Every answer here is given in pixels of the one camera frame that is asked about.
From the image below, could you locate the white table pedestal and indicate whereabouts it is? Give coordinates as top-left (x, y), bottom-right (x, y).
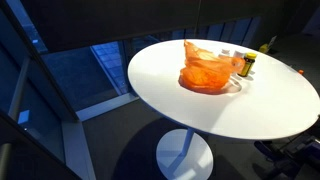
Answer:
top-left (155, 127), bottom-right (215, 180)

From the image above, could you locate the white pill bottle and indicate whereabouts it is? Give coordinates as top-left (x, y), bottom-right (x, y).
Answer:
top-left (218, 48), bottom-right (232, 58)
top-left (233, 50), bottom-right (247, 59)

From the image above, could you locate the yellow background object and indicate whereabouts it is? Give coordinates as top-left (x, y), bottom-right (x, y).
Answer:
top-left (258, 43), bottom-right (270, 54)

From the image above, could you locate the orange plastic carrier bag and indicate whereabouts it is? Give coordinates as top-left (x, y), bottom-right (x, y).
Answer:
top-left (178, 39), bottom-right (246, 95)

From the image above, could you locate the purple handled clamp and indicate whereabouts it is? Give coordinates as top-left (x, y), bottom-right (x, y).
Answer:
top-left (253, 139), bottom-right (285, 162)

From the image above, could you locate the amber bottle with yellow cap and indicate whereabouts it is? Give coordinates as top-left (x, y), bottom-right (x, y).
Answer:
top-left (238, 52), bottom-right (258, 78)

